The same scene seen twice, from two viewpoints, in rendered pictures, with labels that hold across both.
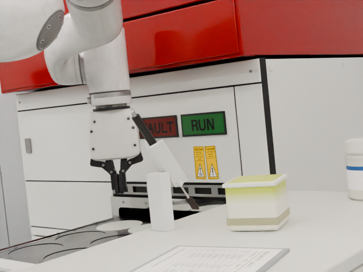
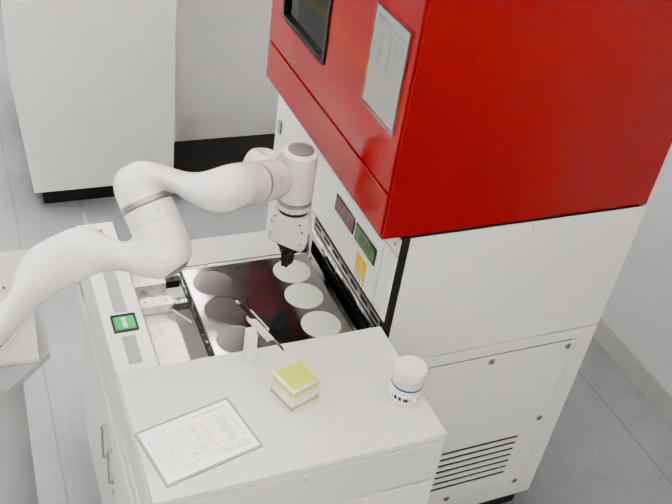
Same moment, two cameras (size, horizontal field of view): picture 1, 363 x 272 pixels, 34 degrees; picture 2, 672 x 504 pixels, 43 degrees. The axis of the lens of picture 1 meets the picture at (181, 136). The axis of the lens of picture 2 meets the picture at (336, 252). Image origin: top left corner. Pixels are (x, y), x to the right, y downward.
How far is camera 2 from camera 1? 1.34 m
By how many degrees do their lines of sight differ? 39
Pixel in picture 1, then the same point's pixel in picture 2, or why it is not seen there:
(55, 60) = not seen: hidden behind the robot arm
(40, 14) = (163, 273)
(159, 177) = (248, 338)
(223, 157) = (368, 277)
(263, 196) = (287, 393)
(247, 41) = (391, 229)
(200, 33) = (367, 196)
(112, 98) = (289, 210)
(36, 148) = (283, 135)
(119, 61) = (301, 186)
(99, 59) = not seen: hidden behind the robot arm
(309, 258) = (259, 462)
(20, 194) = not seen: outside the picture
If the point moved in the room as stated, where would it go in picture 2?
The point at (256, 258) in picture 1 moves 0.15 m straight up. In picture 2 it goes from (236, 446) to (241, 393)
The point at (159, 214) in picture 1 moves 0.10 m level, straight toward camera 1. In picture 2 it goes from (246, 354) to (222, 382)
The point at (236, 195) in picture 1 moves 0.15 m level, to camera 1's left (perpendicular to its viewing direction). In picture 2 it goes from (277, 381) to (216, 353)
